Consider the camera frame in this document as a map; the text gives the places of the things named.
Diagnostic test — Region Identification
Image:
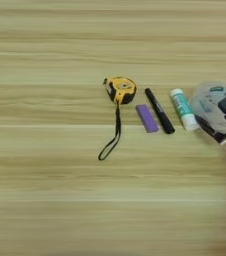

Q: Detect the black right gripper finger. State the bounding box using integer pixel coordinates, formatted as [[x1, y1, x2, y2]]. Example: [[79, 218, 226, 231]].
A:
[[194, 114, 226, 145]]

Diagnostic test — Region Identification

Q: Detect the clear packing tape roll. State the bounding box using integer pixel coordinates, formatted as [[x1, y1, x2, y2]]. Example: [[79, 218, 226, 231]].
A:
[[189, 81, 226, 142]]

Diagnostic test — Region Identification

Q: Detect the white teal glue stick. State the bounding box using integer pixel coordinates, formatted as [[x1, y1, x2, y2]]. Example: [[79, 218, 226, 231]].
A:
[[169, 88, 200, 132]]

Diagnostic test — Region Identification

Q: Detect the yellow black tape measure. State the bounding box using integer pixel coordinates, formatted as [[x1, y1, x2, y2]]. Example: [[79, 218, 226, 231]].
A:
[[97, 76, 138, 162]]

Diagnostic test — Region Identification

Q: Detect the black marker pen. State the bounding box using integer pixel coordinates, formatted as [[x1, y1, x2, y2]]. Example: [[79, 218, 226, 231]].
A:
[[144, 87, 176, 135]]

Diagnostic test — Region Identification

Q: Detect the purple rectangular block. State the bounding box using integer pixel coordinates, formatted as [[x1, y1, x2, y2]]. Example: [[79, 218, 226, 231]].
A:
[[135, 104, 160, 134]]

